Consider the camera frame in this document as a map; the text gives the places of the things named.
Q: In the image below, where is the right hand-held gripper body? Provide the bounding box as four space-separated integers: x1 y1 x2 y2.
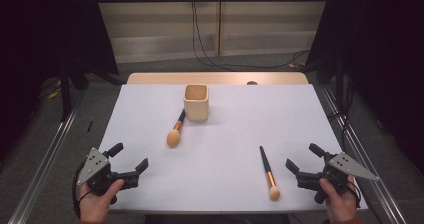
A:
295 151 381 205

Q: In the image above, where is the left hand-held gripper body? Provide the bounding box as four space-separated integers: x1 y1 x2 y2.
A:
76 146 140 196

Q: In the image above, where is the small-headed makeup brush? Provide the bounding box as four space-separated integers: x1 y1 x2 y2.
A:
259 145 282 202

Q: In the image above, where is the large-headed makeup brush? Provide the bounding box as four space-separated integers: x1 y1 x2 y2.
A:
166 108 187 149

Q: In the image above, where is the cream square cup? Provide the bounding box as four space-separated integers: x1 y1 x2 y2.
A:
183 83 210 122

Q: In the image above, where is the person's left hand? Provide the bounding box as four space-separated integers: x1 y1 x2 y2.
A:
77 178 126 223

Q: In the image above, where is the person's right hand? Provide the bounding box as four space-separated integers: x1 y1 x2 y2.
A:
318 175 361 223

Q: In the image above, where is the white table sheet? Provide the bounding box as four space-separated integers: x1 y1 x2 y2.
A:
98 83 369 215

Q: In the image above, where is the black curtain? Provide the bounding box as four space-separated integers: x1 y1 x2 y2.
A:
0 0 119 158
304 0 424 175

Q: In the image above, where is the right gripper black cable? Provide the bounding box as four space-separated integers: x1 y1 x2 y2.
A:
346 180 363 209

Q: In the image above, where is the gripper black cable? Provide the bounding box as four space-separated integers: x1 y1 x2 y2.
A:
346 180 363 209
71 159 92 219

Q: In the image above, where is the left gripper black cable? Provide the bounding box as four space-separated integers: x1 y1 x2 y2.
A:
71 159 92 219

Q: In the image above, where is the aluminium floor rail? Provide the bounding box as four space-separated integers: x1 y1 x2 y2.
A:
319 85 409 224
7 90 88 224

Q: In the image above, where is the black metal stand post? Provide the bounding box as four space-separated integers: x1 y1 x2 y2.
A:
59 63 73 122

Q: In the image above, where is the black wall cable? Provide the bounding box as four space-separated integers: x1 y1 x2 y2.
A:
190 0 313 70
191 0 313 71

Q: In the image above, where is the beige vertical post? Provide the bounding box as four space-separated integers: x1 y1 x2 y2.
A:
215 0 224 57

